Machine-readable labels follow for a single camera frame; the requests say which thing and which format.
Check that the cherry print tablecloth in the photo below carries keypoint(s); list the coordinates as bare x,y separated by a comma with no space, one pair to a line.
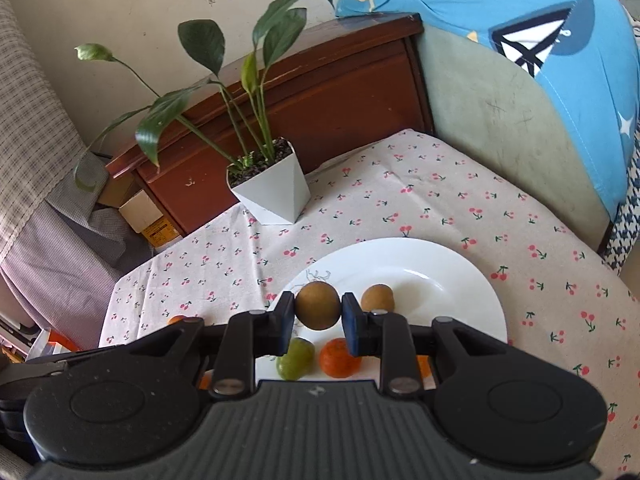
450,220

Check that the clear plastic bin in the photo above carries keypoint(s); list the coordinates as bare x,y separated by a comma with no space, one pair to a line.
35,347

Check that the open cardboard box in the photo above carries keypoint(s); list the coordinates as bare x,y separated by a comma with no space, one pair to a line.
142,212

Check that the white faceted plant pot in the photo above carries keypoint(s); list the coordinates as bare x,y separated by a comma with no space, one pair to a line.
275,192

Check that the green leafy plant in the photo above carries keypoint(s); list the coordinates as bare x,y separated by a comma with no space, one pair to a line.
202,42

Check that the blue printed blanket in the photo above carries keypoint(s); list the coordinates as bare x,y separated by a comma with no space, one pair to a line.
590,125

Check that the orange item in bin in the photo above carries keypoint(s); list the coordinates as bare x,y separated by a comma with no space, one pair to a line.
62,342

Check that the white plate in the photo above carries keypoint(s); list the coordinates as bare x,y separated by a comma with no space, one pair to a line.
440,285

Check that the houndstooth cloth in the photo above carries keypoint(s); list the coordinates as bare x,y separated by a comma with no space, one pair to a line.
627,230

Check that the lilac checked cloth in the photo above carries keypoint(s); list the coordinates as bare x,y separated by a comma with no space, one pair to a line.
65,260

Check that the dark wooden cabinet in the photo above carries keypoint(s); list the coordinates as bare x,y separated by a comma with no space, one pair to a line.
325,100

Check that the orange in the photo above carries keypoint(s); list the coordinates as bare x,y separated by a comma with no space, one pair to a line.
179,319
340,358

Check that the brown kiwi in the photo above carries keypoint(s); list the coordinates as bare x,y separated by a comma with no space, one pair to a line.
318,306
377,298

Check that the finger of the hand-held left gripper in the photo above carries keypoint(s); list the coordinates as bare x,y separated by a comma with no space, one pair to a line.
30,371

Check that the beige plaid curtain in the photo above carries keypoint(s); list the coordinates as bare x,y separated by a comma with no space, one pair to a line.
25,135

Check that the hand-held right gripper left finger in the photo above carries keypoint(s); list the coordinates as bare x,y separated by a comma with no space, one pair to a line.
285,320

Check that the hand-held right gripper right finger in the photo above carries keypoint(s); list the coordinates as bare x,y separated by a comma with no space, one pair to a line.
352,330

